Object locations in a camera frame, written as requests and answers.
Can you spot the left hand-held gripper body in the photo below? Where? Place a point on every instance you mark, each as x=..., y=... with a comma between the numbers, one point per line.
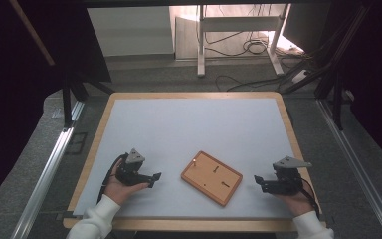
x=129, y=172

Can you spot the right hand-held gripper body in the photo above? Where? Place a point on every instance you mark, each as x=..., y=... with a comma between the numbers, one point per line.
x=285, y=181

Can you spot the person's left hand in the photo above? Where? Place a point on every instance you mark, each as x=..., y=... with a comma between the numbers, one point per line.
x=121, y=191

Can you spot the person's right hand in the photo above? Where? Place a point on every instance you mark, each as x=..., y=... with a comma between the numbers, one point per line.
x=296, y=202

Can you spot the black screw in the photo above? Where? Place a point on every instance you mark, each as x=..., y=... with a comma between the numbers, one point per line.
x=215, y=169
x=225, y=184

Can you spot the small pale pin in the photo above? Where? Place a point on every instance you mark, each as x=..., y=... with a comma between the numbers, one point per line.
x=194, y=162

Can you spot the wooden tray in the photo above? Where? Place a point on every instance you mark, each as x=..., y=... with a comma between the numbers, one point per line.
x=205, y=176

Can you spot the white table mat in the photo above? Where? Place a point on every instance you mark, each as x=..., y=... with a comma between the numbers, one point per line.
x=195, y=132

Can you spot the wooden table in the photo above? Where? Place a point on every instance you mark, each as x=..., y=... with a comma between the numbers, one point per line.
x=192, y=95

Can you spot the black metal stand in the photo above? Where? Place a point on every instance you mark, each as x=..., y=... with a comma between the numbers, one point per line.
x=67, y=99
x=336, y=83

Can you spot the white power strip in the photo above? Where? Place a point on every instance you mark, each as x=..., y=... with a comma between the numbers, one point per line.
x=300, y=76

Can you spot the dark curtain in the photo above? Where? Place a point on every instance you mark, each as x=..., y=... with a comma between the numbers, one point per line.
x=378, y=66
x=10, y=99

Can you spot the white cabinet panel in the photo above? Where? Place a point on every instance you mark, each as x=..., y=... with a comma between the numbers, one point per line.
x=131, y=31

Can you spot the dark monitor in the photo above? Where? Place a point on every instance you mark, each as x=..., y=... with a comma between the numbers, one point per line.
x=306, y=26

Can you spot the wooden slat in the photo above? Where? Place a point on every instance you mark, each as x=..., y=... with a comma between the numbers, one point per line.
x=33, y=33

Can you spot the aluminium rail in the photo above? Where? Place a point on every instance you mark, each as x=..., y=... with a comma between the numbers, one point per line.
x=361, y=172
x=43, y=186

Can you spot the white desk frame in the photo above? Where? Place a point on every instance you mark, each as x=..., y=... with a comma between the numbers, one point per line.
x=238, y=24

